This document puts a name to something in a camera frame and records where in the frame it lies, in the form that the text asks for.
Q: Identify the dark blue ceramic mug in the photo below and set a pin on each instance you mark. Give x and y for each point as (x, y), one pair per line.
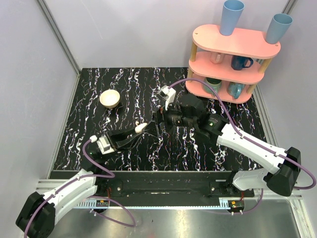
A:
(240, 62)

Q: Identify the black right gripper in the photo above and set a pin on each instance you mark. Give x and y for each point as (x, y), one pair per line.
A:
(153, 127)

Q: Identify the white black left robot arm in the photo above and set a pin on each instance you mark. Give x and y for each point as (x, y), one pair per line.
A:
(41, 212)

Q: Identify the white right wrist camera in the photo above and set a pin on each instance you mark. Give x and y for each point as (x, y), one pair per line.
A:
(168, 94)

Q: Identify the teal ceramic mug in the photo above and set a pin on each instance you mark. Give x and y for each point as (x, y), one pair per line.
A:
(214, 85)

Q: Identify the aluminium frame rail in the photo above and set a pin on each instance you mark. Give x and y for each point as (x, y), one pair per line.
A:
(58, 35)

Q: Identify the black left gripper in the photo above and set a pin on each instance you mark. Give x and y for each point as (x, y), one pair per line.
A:
(112, 140)

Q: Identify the pink ceramic mug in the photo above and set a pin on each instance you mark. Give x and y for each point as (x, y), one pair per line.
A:
(217, 58)

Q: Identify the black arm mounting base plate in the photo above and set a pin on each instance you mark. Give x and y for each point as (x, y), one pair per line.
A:
(144, 182)

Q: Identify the light blue plastic cup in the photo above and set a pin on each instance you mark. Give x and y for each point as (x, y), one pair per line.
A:
(280, 23)
(231, 12)

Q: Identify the pink three-tier wooden shelf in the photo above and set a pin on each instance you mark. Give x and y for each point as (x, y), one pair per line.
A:
(242, 42)

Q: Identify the light blue ceramic mug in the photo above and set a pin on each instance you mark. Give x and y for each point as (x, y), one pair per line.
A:
(235, 89)

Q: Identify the white earbud case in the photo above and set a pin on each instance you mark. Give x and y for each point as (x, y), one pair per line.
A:
(139, 128)

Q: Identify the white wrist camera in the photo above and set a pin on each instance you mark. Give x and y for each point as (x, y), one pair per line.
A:
(104, 145)
(168, 94)

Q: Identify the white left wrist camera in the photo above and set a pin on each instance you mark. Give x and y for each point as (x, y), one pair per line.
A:
(104, 145)

